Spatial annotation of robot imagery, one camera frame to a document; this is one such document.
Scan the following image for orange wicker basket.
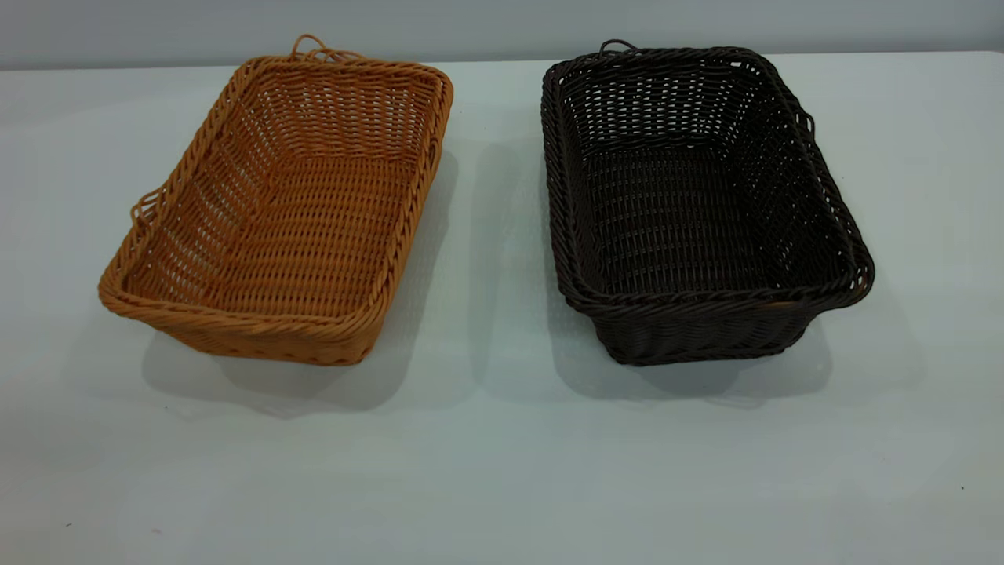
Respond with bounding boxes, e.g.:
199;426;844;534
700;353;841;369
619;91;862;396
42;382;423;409
97;33;455;367

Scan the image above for dark brown wicker basket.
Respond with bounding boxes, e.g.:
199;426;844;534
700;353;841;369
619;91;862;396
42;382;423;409
540;38;876;367

